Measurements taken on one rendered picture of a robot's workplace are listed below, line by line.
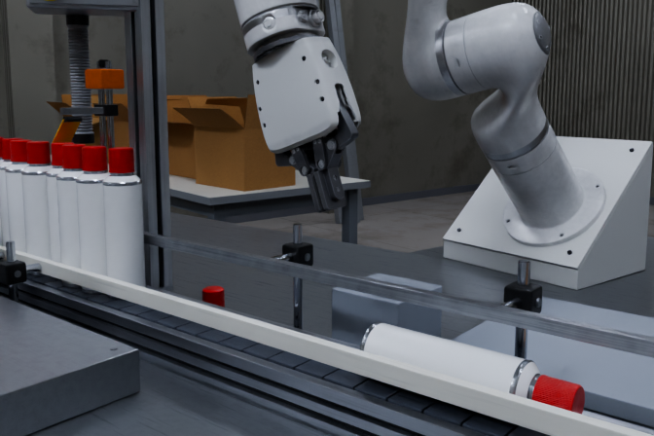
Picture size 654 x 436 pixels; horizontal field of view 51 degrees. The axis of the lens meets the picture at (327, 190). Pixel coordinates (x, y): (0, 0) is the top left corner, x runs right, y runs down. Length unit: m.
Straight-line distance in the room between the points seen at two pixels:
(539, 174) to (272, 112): 0.61
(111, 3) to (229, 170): 1.71
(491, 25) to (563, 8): 7.51
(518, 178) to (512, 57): 0.25
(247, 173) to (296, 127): 2.02
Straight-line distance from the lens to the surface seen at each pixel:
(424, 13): 1.11
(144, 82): 1.14
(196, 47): 6.05
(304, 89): 0.69
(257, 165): 2.74
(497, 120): 1.14
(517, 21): 1.06
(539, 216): 1.28
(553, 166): 1.23
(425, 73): 1.11
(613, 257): 1.33
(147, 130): 1.14
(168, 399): 0.80
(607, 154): 1.41
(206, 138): 2.89
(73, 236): 1.06
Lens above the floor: 1.16
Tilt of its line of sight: 8 degrees down
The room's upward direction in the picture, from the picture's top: straight up
